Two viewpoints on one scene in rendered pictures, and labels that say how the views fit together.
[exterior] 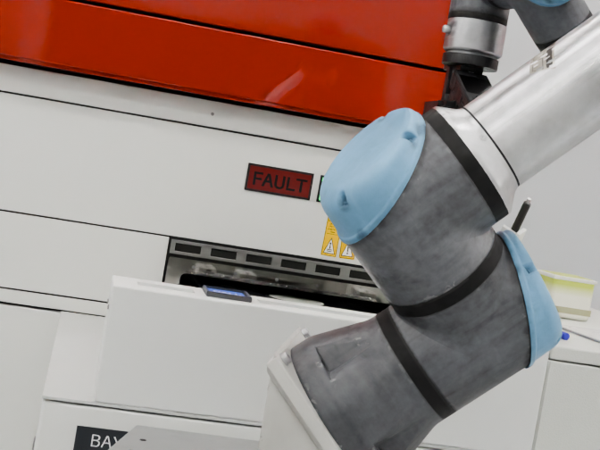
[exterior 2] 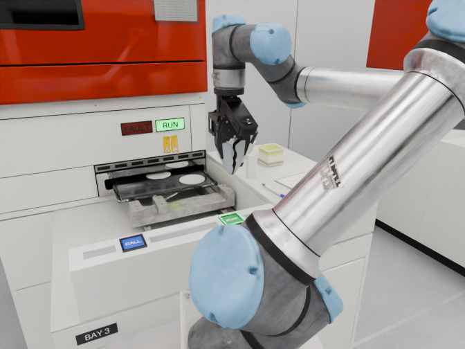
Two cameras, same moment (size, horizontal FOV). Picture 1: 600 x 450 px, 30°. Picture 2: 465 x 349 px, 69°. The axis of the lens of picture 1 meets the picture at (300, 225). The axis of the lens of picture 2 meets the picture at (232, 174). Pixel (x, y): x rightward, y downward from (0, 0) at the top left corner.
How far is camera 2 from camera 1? 70 cm
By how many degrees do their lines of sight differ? 24
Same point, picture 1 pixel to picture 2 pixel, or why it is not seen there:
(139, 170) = (68, 140)
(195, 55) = (77, 81)
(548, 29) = (274, 75)
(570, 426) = not seen: hidden behind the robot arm
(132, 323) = (87, 284)
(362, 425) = not seen: outside the picture
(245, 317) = (147, 257)
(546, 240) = not seen: hidden behind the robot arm
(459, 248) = (292, 310)
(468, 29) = (227, 77)
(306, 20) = (129, 50)
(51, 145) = (17, 141)
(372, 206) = (236, 322)
